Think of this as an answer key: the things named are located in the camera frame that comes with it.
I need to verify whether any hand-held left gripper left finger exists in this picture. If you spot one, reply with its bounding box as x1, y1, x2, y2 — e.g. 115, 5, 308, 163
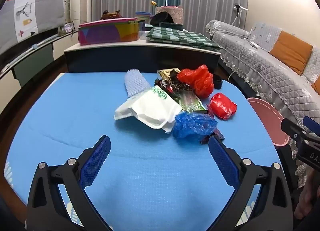
26, 135, 112, 231

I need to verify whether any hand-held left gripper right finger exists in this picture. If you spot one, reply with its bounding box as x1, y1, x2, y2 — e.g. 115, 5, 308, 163
208, 136, 293, 231

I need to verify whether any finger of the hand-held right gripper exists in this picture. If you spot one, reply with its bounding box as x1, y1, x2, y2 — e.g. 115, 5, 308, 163
280, 118, 309, 142
302, 116, 320, 137

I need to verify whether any pink bin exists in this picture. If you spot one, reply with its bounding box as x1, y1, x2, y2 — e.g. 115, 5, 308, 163
246, 97, 290, 147

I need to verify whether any dark pink wrapper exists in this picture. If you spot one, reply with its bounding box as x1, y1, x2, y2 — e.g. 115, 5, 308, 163
200, 131, 225, 144

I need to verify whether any blue plastic bag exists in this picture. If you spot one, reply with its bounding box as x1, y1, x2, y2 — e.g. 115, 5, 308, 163
172, 111, 218, 139

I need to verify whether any small red plastic bag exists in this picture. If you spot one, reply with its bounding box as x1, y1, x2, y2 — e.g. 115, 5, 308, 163
208, 93, 237, 121

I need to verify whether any clear plastic packet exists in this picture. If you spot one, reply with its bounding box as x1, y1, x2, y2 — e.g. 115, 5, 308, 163
179, 91, 208, 114

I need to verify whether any white leaf print paper bag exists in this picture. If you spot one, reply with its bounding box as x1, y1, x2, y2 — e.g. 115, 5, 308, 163
114, 86, 182, 134

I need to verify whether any black elastic band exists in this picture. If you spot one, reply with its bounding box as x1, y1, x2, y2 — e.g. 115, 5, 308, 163
212, 73, 223, 90

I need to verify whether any large red plastic bag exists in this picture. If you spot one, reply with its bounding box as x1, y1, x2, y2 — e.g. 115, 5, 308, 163
177, 65, 215, 98

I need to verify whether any dark patterned snack packet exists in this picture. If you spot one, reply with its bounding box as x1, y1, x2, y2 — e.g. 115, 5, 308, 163
154, 69, 194, 99

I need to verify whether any gold cream packet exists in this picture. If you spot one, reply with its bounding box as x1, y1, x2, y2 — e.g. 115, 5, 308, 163
157, 68, 181, 81

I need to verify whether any person's right hand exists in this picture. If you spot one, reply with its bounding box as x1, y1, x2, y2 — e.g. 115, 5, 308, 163
294, 171, 320, 221

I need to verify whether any orange cushion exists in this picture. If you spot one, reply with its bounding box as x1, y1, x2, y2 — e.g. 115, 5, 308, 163
269, 31, 313, 75
311, 76, 320, 96

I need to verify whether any blue table mat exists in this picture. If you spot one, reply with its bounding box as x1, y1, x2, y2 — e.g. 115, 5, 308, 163
4, 71, 280, 231

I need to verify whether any grey quilted sofa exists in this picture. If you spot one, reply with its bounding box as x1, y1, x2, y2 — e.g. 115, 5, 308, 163
205, 20, 320, 189

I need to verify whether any dark blue cabinet white top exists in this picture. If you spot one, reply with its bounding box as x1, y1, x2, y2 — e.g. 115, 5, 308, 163
64, 29, 222, 74

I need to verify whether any grey-green cabinet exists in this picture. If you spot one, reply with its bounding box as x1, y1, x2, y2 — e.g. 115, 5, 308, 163
12, 43, 55, 87

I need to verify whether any colourful storage box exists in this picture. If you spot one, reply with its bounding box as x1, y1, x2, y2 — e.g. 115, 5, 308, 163
77, 17, 145, 46

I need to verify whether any pale blue rod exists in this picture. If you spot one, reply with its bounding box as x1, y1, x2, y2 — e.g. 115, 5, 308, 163
14, 33, 60, 57

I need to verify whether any green checked cloth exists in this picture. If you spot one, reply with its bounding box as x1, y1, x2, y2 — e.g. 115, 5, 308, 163
146, 27, 222, 51

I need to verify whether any dark green box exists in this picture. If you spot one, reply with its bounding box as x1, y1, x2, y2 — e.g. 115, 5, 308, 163
159, 22, 184, 31

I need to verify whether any brown plush toy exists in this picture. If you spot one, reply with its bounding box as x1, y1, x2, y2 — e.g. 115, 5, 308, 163
100, 10, 123, 20

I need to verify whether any stack of colourful bowls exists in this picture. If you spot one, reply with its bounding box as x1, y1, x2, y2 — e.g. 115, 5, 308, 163
135, 11, 152, 23

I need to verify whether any pink lace basket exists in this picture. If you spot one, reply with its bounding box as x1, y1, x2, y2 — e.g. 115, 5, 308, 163
155, 6, 184, 25

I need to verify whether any black handbag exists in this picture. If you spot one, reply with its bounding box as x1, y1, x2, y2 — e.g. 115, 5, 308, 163
150, 12, 173, 26

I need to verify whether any grey deer print cloth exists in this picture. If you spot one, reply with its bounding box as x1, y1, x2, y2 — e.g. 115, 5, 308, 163
0, 0, 66, 55

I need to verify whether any white cable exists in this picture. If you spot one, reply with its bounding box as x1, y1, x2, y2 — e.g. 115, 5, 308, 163
226, 8, 260, 82

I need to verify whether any small photo frame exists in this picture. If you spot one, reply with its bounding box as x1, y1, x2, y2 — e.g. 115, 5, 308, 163
61, 22, 75, 33

